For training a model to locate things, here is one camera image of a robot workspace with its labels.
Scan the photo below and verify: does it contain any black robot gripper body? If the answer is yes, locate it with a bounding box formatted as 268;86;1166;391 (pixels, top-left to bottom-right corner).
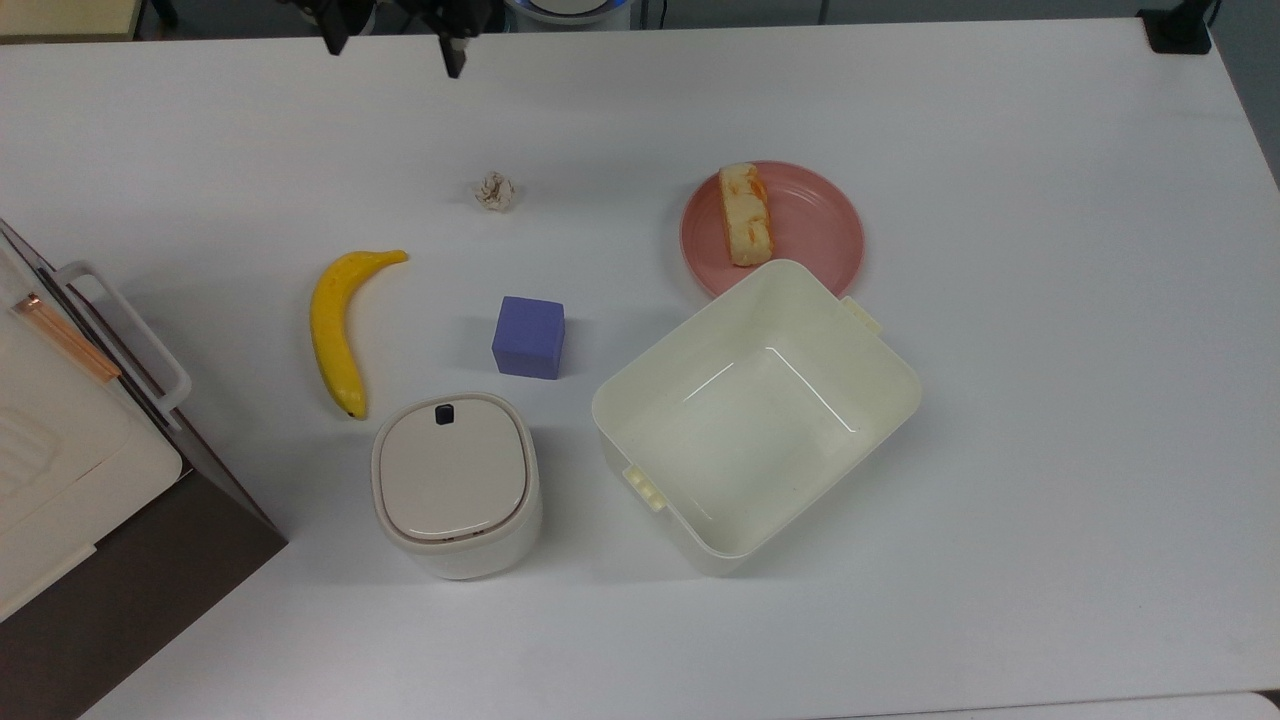
280;0;493;37

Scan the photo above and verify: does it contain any bread loaf with orange glaze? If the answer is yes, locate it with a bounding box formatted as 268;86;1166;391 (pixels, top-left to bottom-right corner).
718;163;776;268

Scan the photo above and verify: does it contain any pink round plate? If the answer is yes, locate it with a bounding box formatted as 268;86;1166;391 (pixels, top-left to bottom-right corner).
680;161;866;299

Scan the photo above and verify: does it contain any crumpled paper ball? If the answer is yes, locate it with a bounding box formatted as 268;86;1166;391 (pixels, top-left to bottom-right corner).
473;171;520;213

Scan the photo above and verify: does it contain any light wooden table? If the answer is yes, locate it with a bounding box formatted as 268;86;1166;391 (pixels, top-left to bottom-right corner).
0;0;147;42

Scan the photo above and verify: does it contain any purple cube block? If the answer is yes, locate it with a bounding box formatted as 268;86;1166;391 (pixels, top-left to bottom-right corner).
491;296;566;381

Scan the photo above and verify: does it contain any yellow banana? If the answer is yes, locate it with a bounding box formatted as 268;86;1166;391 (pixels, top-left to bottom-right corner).
309;249;411;421

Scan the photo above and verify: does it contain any white lidded trash bin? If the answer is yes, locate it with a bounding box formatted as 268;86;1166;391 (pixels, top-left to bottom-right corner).
371;392;544;581

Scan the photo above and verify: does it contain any cream plastic tub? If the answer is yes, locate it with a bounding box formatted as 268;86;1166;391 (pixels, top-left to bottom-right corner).
591;259;923;577

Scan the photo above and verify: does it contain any white toaster oven body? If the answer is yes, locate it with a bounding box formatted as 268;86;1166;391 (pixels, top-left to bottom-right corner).
0;242;184;623

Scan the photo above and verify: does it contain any white robot base with blue ring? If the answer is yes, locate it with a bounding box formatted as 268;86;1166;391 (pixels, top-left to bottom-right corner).
500;0;633;27

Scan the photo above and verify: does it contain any white appliance with handle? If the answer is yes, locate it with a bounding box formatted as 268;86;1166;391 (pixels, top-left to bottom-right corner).
0;219;289;720

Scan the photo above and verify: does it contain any black table clamp mount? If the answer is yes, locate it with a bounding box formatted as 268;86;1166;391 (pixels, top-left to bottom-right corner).
1137;0;1223;55

